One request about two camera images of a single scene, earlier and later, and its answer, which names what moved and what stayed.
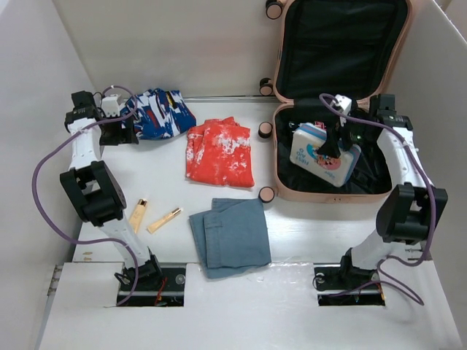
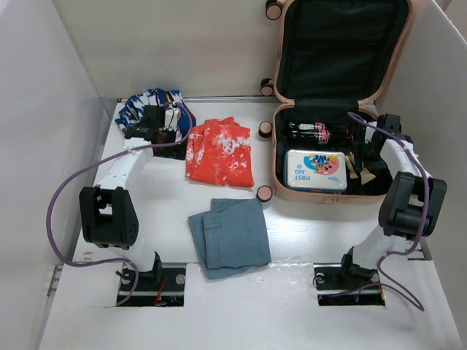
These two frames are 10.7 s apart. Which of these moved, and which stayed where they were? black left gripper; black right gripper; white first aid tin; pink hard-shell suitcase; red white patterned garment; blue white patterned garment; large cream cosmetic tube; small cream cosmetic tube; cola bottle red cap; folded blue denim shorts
Moved: black right gripper; black left gripper; small cream cosmetic tube; large cream cosmetic tube; white first aid tin
Stayed: cola bottle red cap; blue white patterned garment; red white patterned garment; folded blue denim shorts; pink hard-shell suitcase
